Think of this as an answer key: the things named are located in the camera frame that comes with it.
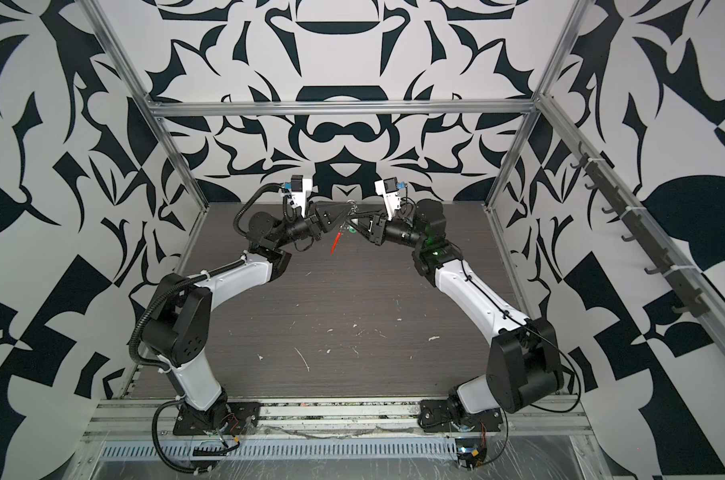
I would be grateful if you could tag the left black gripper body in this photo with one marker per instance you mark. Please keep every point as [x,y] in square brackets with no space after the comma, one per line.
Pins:
[307,227]

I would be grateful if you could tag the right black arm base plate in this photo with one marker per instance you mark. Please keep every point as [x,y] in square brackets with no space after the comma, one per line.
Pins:
[448,416]

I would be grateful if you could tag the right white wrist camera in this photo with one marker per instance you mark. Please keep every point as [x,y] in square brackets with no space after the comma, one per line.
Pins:
[389,190]

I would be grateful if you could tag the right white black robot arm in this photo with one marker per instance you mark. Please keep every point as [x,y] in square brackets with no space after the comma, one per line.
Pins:
[523,363]

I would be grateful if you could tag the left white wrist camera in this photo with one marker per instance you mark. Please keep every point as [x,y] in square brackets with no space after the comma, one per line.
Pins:
[299,190]

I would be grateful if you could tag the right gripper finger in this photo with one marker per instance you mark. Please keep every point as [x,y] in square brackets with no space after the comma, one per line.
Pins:
[373,215]
[364,230]

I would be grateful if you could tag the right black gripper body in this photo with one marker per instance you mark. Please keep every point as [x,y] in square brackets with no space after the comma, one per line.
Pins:
[403,233]

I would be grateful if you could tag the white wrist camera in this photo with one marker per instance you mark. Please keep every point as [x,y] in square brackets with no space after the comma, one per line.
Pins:
[389,190]
[299,190]

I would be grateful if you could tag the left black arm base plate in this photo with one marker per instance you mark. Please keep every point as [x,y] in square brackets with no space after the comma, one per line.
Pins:
[232,418]

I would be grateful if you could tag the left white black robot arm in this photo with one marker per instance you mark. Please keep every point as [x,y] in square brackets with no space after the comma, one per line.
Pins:
[172,332]

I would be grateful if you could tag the white slotted cable duct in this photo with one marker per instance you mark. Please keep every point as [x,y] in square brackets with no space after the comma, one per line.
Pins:
[317,449]

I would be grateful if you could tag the black wall hook rail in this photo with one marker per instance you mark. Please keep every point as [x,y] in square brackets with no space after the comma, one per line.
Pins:
[645,232]

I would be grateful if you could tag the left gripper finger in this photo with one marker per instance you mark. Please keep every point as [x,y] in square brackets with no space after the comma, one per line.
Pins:
[332,212]
[329,223]

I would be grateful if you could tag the silver keyring with red tag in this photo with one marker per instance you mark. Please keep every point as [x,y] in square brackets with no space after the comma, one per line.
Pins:
[343,226]

